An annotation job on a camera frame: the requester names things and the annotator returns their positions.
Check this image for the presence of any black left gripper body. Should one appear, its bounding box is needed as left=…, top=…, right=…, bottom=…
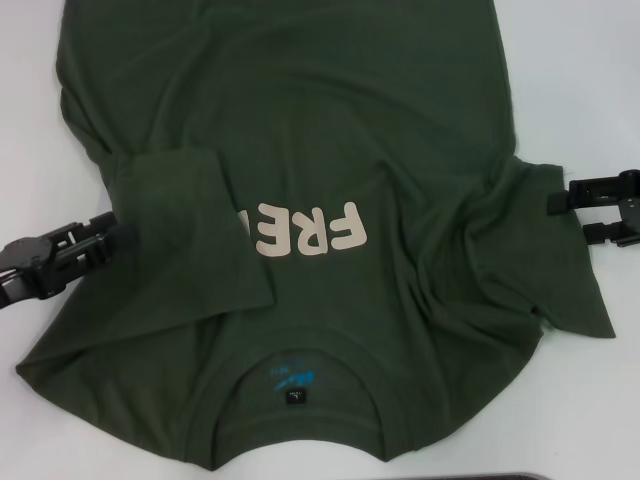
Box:
left=0, top=237, right=67, bottom=312

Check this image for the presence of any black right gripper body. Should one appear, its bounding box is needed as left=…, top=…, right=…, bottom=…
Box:
left=615, top=195, right=640, bottom=247

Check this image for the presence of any dark green FREE t-shirt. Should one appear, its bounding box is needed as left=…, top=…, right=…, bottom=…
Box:
left=14, top=0, right=617, bottom=454

